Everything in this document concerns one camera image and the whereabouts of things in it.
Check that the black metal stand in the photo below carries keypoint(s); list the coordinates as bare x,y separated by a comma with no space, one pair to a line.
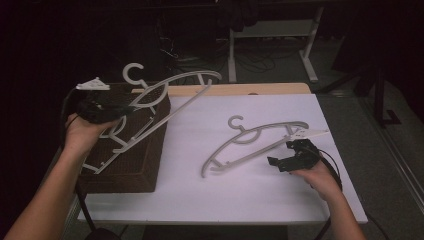
380,100

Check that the person's right hand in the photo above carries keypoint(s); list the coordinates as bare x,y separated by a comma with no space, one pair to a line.
318,181

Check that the black round base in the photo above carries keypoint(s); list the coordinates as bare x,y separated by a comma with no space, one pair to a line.
101,234

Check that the white metal desk frame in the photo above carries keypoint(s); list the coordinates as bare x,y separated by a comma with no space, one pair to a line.
233,60

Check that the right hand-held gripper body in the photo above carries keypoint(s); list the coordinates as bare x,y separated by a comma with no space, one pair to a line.
301,158

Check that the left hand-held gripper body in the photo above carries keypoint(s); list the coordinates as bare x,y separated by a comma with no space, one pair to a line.
96,111

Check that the person's left hand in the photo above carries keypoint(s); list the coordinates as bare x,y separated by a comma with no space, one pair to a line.
81,136

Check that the white table cover sheet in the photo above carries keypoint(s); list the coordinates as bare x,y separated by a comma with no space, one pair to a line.
253,196

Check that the grey plastic clothes hanger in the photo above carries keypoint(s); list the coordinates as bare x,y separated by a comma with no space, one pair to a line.
166,118
266,125

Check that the brown woven basket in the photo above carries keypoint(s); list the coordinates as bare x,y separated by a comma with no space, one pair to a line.
140,166

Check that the dark hanging cloth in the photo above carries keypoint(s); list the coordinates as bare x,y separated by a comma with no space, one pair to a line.
238,15

